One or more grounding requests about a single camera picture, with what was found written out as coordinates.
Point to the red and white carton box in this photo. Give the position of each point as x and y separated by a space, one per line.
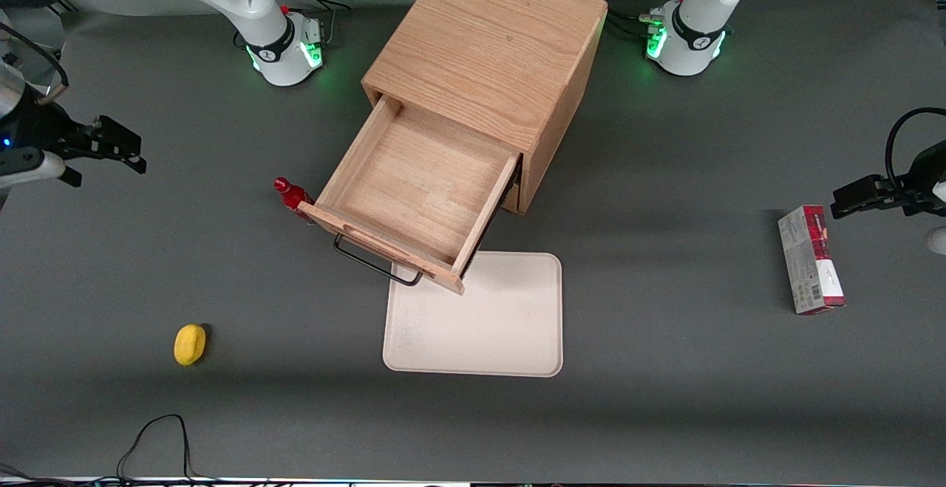
809 261

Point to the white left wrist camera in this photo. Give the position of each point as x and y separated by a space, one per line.
939 239

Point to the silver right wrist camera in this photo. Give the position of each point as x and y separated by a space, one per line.
29 165

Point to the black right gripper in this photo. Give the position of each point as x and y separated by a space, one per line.
42 129

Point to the yellow lemon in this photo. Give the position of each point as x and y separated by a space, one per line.
189 344

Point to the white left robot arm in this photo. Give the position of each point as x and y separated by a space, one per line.
698 36

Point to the red cola bottle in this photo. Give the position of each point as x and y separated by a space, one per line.
292 193

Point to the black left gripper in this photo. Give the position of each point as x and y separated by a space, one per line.
919 187

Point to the beige plastic tray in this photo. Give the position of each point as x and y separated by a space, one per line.
502 324

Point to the oak wooden drawer cabinet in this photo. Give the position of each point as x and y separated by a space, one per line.
488 43

